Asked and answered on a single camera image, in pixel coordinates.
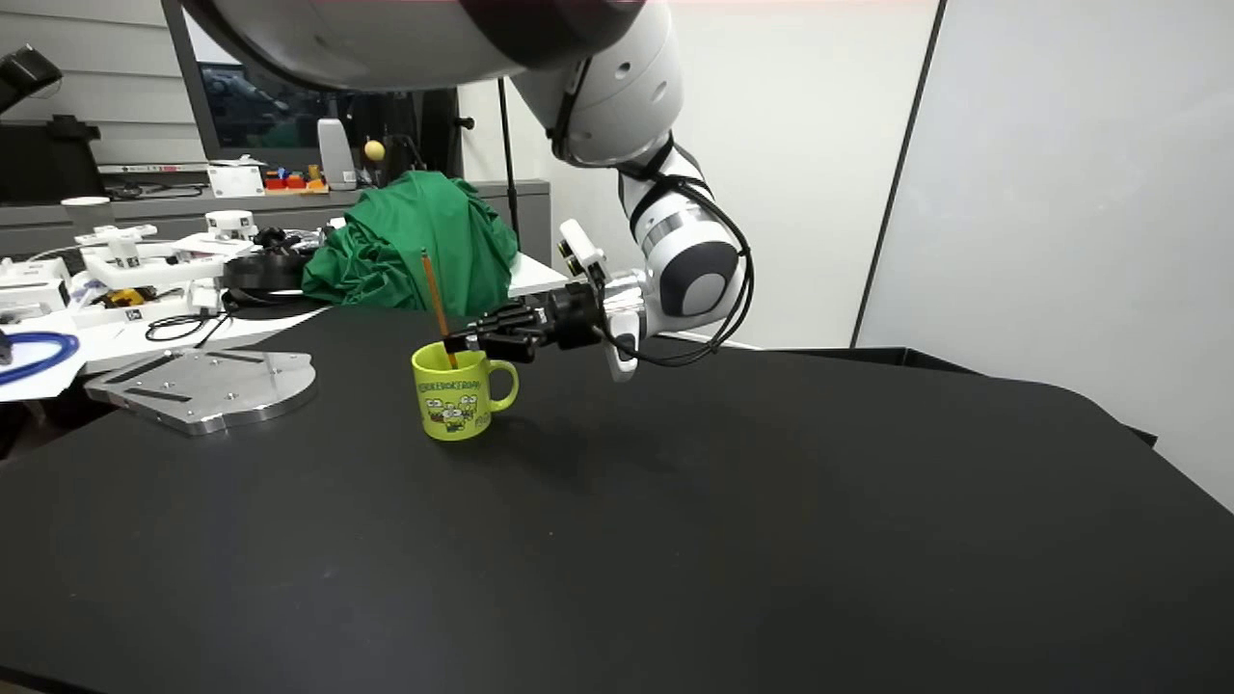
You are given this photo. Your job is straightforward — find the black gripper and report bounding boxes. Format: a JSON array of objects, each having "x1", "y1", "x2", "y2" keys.
[{"x1": 443, "y1": 284, "x2": 606, "y2": 361}]

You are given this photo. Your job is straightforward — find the orange pencil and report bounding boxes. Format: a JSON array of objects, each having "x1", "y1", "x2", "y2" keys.
[{"x1": 421, "y1": 251, "x2": 454, "y2": 369}]

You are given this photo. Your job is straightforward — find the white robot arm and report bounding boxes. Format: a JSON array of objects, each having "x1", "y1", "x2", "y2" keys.
[{"x1": 180, "y1": 0, "x2": 755, "y2": 373}]

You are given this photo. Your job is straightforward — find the green mug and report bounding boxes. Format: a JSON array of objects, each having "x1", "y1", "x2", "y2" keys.
[{"x1": 408, "y1": 345, "x2": 520, "y2": 445}]

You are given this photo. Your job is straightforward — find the green cloth pile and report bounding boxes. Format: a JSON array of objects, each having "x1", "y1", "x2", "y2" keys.
[{"x1": 301, "y1": 170, "x2": 520, "y2": 320}]

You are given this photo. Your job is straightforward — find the metal mounting plate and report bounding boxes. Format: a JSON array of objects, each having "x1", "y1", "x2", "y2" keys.
[{"x1": 87, "y1": 346, "x2": 318, "y2": 436}]

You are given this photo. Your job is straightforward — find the black monitor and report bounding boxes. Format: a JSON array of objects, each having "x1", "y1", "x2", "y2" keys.
[{"x1": 161, "y1": 0, "x2": 466, "y2": 184}]

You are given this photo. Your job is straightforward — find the white side table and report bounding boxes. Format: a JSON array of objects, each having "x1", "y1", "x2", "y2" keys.
[{"x1": 0, "y1": 225, "x2": 548, "y2": 401}]

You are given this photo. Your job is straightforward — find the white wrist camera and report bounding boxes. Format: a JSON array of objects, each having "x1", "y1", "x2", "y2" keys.
[{"x1": 560, "y1": 221, "x2": 606, "y2": 273}]

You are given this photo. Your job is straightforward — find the black coiled cables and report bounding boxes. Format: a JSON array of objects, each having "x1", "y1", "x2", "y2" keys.
[{"x1": 216, "y1": 227, "x2": 320, "y2": 320}]

